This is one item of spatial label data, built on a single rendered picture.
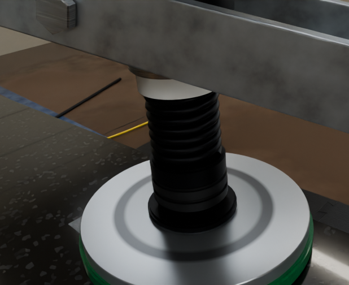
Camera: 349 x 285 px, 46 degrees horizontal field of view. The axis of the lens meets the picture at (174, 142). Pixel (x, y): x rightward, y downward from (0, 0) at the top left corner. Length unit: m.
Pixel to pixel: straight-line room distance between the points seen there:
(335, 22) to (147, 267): 0.24
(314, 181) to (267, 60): 1.86
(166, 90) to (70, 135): 0.36
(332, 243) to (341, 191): 1.64
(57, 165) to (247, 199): 0.27
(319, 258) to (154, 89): 0.20
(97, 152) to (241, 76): 0.35
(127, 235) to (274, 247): 0.13
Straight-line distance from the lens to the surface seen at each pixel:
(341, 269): 0.38
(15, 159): 0.62
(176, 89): 0.30
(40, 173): 0.56
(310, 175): 2.14
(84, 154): 0.58
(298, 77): 0.25
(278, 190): 0.41
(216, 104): 0.34
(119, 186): 0.44
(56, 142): 0.64
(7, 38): 5.63
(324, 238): 0.40
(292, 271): 0.35
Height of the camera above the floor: 1.12
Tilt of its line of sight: 27 degrees down
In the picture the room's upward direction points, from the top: 7 degrees counter-clockwise
